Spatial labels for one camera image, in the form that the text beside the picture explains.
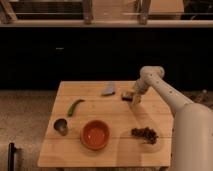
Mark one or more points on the dark chalkboard eraser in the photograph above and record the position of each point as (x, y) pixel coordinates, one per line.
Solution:
(127, 96)

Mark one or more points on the black bar object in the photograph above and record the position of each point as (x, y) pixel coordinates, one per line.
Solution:
(11, 153)

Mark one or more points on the green pepper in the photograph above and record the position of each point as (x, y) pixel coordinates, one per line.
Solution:
(73, 106)

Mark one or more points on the wooden shelf rail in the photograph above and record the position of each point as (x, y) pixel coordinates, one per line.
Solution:
(106, 13)

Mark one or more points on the red bowl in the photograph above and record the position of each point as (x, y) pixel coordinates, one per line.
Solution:
(95, 135)

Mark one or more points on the grey folded cloth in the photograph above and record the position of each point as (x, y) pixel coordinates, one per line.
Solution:
(109, 89)

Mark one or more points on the dark dried grape bunch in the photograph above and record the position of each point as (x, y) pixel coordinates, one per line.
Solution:
(146, 133)

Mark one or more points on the small metal cup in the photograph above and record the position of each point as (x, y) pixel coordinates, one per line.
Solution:
(60, 125)

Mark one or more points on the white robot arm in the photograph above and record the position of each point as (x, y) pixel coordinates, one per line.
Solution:
(192, 133)

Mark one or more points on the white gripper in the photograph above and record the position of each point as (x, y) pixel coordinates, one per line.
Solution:
(140, 87)

